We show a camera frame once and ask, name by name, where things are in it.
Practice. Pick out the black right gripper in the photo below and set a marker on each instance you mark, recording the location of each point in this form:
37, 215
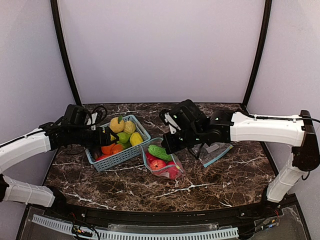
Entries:
170, 141

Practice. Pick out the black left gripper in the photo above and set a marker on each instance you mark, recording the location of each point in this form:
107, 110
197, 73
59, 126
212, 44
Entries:
102, 137

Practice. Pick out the red apple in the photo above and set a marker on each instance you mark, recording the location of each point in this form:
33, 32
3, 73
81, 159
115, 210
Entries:
172, 170
157, 165
149, 157

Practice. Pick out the clear zip top bag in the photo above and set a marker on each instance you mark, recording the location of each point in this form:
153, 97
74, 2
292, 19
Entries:
161, 173

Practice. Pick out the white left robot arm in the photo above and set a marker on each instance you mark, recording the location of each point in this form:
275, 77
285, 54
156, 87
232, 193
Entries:
77, 127

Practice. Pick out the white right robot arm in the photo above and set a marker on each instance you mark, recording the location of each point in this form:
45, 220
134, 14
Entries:
189, 127

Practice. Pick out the yellow pear with leaf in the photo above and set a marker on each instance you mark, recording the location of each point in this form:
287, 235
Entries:
117, 124

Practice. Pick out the green apple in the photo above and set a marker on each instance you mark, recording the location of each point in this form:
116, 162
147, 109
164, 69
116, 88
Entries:
123, 137

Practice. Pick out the orange fruit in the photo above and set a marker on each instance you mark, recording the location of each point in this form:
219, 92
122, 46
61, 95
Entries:
112, 149

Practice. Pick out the pale yellow pear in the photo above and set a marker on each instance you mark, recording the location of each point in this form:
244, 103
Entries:
129, 127

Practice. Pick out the yellow lemon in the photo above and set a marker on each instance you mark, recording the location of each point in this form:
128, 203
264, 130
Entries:
135, 139

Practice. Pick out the blue plastic basket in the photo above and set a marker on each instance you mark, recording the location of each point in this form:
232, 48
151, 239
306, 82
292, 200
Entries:
118, 158

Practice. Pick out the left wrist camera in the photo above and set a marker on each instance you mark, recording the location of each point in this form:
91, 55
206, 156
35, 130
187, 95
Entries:
97, 115

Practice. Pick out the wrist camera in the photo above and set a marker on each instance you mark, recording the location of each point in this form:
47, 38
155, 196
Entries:
169, 121
97, 115

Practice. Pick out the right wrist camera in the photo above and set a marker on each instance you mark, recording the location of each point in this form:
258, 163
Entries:
169, 121

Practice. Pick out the black front rail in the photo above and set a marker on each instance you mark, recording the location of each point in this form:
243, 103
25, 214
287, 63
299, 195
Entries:
236, 216

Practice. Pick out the right black frame post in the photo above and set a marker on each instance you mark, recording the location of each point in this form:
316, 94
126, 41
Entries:
259, 52

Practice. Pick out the black frame post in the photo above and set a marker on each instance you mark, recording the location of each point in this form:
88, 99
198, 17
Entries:
259, 52
63, 51

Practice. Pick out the white slotted cable duct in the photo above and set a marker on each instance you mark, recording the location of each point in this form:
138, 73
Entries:
138, 232

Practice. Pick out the left black frame post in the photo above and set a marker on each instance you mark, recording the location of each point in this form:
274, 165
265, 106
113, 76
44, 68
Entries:
63, 51

